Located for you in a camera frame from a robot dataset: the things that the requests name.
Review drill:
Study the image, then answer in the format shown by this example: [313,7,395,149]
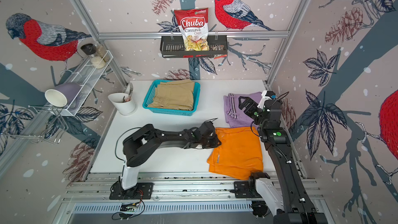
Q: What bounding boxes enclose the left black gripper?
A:
[199,134,224,149]

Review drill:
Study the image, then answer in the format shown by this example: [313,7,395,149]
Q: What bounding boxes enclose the black wall basket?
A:
[160,35,228,59]

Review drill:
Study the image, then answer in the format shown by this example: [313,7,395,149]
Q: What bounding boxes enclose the wire cup holder rack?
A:
[1,105,68,146]

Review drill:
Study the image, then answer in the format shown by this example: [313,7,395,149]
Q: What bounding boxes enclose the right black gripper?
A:
[238,95,267,129]

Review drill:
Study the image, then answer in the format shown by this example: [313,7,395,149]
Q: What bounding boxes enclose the metal utensils in cup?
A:
[123,82,134,102]

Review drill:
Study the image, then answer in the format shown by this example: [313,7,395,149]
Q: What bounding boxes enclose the beige pants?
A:
[148,79,195,111]

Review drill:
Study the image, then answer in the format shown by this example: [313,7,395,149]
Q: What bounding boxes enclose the black lid spice jar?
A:
[81,44,96,57]

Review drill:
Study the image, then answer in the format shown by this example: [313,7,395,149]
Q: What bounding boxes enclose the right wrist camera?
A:
[258,90,276,108]

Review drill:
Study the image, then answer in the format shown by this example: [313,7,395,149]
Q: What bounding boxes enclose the glass spice jar on shelf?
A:
[94,43,109,62]

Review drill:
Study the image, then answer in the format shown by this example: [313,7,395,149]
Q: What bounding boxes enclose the white wire wall shelf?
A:
[55,49,114,117]

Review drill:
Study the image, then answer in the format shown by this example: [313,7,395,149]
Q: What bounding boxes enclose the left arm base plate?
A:
[109,181,154,200]

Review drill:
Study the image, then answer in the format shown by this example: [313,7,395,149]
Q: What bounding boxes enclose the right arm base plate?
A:
[230,181,260,199]

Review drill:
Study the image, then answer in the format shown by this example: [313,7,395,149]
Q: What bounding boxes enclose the purple pants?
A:
[223,92,261,128]

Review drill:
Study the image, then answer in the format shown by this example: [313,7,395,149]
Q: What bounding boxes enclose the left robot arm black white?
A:
[120,120,222,191]

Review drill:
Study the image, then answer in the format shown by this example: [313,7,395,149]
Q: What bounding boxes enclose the Chuba cassava chips bag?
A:
[174,8,209,51]

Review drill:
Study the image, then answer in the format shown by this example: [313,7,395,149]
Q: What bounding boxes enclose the white utensil holder cup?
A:
[108,93,137,116]

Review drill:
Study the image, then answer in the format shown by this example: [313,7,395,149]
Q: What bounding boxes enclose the purple white cup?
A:
[45,83,81,107]

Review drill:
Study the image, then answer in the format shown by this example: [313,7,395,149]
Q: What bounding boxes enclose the orange pants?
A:
[207,127,263,180]

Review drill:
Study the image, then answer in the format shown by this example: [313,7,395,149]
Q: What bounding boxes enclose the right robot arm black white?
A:
[239,95,328,224]

